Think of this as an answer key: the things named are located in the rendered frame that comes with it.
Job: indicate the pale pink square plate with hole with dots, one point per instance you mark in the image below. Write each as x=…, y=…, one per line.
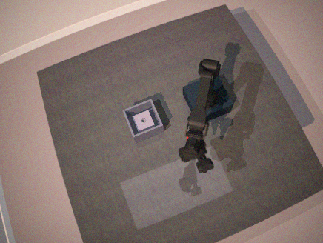
x=143, y=121

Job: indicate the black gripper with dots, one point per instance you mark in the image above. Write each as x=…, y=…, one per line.
x=204, y=164

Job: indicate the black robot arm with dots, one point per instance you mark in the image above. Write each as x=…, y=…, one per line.
x=197, y=121

